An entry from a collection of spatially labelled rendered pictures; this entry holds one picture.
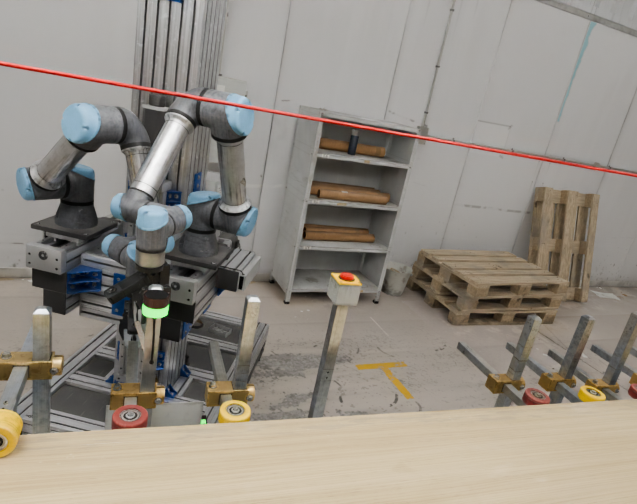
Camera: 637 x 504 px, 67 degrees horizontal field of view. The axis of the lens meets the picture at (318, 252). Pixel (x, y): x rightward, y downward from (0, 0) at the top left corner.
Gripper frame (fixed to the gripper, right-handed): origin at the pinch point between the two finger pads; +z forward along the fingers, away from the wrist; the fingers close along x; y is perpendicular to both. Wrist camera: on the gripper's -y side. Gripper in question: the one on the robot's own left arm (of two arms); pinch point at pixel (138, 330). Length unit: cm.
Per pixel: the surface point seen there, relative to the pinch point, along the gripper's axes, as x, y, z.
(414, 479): -72, 39, 9
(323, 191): 162, 202, 9
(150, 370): -13.0, -1.1, 4.7
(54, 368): -6.0, -22.2, 2.7
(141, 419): -26.9, -8.3, 7.4
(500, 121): 148, 398, -64
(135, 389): -10.9, -4.0, 11.3
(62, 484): -37.8, -27.5, 7.5
